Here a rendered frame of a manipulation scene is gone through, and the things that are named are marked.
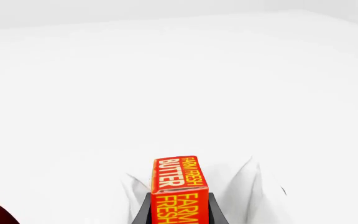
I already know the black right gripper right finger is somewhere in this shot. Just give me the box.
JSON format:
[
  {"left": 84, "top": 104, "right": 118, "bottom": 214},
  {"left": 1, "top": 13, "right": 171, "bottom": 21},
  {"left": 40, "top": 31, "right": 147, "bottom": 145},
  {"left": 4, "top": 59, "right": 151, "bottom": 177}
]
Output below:
[{"left": 208, "top": 192, "right": 230, "bottom": 224}]

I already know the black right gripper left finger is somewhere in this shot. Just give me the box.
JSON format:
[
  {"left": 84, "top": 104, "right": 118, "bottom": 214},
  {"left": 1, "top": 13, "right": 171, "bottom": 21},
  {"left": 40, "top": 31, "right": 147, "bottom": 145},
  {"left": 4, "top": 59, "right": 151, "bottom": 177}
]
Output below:
[{"left": 131, "top": 192, "right": 153, "bottom": 224}]

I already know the red butter box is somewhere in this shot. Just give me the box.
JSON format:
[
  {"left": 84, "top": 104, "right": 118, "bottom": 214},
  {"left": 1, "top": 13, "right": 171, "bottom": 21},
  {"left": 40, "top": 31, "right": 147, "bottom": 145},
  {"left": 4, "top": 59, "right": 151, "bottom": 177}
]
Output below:
[{"left": 149, "top": 155, "right": 210, "bottom": 224}]

